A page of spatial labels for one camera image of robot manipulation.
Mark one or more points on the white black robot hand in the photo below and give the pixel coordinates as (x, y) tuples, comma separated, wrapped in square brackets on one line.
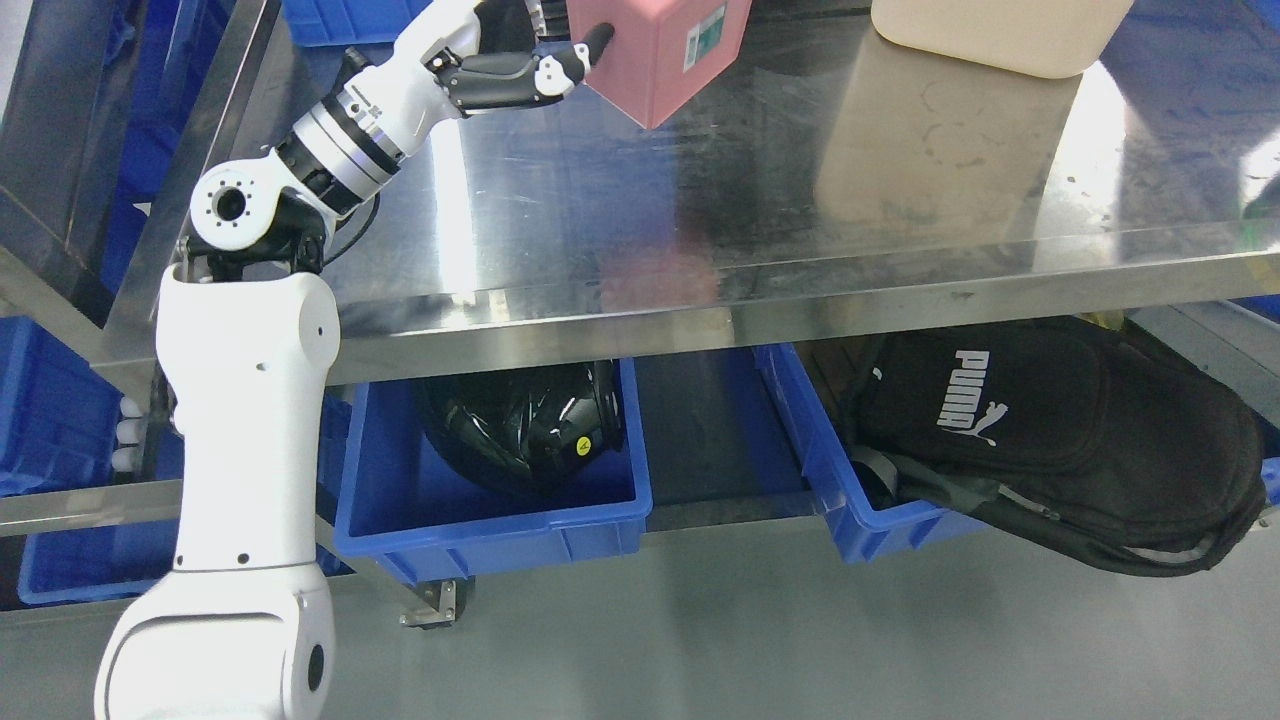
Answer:
[(446, 65)]

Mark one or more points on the pink plastic storage box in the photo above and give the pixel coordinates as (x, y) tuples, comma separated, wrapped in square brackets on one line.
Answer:
[(662, 53)]

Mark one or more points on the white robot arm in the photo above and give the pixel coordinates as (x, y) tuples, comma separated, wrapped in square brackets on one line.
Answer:
[(242, 626)]

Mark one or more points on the beige plastic container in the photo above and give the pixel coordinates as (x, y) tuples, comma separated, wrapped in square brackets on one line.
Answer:
[(1043, 39)]

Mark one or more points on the blue bin at table back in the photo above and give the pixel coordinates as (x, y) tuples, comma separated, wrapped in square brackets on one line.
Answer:
[(348, 23)]

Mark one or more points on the stainless steel table cart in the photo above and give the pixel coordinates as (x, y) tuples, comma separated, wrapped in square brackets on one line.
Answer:
[(829, 183)]

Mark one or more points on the black glossy helmet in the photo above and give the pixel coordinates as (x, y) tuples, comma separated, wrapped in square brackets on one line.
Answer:
[(525, 432)]

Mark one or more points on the blue bin with helmet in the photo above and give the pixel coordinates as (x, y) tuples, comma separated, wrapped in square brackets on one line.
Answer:
[(401, 506)]

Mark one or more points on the blue bin lower left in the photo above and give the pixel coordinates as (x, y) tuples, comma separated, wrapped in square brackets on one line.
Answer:
[(58, 432)]

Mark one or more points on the blue bin under backpack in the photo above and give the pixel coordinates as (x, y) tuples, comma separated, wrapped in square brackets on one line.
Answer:
[(861, 532)]

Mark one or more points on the black Puma backpack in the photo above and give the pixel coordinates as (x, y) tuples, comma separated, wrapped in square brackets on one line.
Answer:
[(1104, 446)]

